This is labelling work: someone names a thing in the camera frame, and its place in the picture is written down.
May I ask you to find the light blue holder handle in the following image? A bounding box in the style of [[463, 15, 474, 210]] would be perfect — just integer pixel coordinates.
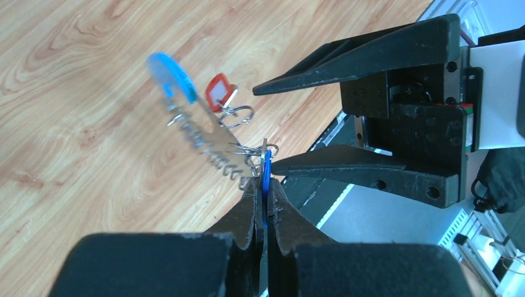
[[146, 52, 198, 105]]

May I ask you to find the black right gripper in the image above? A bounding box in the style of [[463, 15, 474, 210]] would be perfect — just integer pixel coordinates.
[[252, 14, 484, 209]]

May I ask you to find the red key tag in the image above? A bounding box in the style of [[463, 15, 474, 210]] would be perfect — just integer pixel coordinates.
[[205, 72, 238, 113]]

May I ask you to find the blue key tag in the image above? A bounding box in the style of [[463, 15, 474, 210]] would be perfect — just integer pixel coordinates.
[[261, 149, 272, 228]]

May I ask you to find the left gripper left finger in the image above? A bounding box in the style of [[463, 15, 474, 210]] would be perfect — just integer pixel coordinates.
[[50, 179, 263, 296]]

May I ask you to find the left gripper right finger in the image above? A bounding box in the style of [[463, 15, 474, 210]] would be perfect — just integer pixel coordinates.
[[267, 179, 472, 296]]

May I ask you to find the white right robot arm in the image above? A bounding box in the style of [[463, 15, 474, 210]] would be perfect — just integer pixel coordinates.
[[253, 14, 524, 213]]

